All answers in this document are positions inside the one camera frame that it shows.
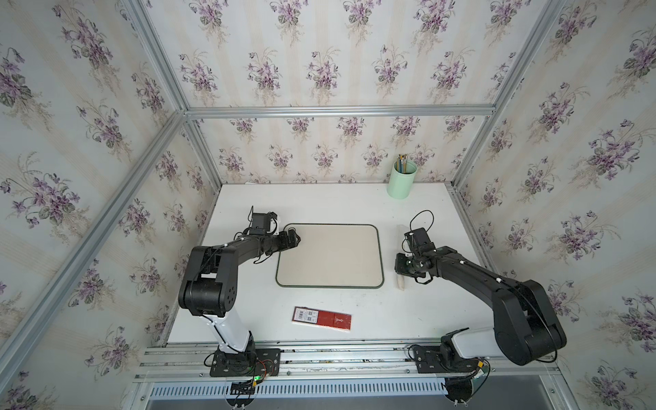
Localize white ceramic knife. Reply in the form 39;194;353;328
396;224;410;292

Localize light green utensil cup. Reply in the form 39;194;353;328
387;160;418;200

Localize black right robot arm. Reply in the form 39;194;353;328
395;228;567;366

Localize aluminium mounting rail frame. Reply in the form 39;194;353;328
134;337;560;383

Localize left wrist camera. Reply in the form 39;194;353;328
249;212;278;236

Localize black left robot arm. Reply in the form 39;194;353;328
178;228;302;355

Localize white ventilation grille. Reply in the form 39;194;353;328
148;378;447;401

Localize beige green-rimmed cutting board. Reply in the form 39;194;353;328
275;223;384;290

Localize red flat box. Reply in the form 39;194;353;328
291;307;352;331

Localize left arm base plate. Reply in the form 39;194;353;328
208;348;282;379

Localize utensils in cup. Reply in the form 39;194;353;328
396;154;408;174

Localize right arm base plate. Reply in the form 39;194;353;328
408;344;483;374

